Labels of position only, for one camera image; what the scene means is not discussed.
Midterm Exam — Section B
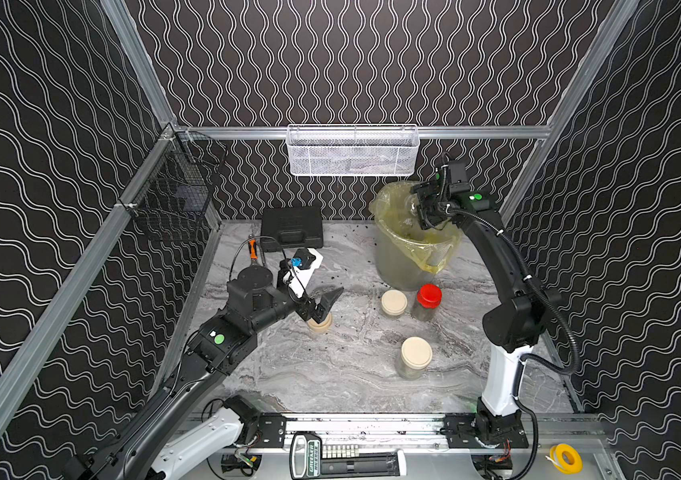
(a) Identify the tan jar lid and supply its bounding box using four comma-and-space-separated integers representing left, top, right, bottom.
306, 313, 334, 334

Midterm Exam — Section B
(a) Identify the glass jar with tea leaves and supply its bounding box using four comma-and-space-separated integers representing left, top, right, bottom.
405, 194, 426, 228

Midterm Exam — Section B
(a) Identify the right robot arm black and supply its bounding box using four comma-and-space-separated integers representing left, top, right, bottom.
410, 161, 569, 448

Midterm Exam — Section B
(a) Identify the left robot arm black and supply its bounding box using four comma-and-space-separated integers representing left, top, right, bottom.
62, 260, 344, 479

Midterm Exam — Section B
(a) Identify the trash bin with yellow bag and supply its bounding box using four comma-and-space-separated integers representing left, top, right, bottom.
369, 181, 463, 291

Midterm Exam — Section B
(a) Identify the jar with cream lid back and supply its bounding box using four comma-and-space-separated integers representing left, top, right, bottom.
381, 289, 409, 317

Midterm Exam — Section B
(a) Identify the jar with cream lid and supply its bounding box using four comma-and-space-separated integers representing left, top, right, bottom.
396, 336, 433, 380
381, 289, 409, 317

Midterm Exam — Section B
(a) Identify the black plastic tool case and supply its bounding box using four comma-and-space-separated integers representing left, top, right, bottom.
260, 206, 324, 252

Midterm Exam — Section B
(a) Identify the jar with red lid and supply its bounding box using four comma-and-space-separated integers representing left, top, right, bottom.
412, 284, 443, 321

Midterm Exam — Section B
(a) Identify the jar with cream lid front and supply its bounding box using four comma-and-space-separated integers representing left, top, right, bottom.
396, 336, 433, 380

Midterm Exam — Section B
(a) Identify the yellow tape roll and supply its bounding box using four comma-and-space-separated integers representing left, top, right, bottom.
547, 443, 584, 475

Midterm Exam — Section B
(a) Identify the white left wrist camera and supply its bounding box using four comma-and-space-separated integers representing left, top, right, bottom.
280, 247, 324, 299

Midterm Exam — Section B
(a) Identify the orange handled wrench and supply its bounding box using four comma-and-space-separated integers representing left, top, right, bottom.
246, 236, 268, 267

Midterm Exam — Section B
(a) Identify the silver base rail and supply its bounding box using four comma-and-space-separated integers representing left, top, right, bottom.
183, 412, 606, 452

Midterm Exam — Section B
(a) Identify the white wire mesh basket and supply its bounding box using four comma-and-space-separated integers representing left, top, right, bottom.
286, 124, 421, 177

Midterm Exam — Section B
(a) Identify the black wire basket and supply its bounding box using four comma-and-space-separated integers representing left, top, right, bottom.
126, 124, 232, 243

